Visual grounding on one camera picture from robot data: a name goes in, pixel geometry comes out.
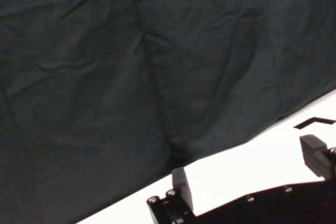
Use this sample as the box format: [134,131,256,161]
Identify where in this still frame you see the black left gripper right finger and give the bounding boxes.
[299,134,336,180]

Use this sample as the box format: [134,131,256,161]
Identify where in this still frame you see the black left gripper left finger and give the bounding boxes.
[146,167,197,224]

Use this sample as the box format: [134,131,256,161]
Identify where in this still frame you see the black L-shaped tape mark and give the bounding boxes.
[293,116,336,130]

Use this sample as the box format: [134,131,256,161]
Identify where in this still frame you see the black fabric backdrop curtain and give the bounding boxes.
[0,0,336,224]

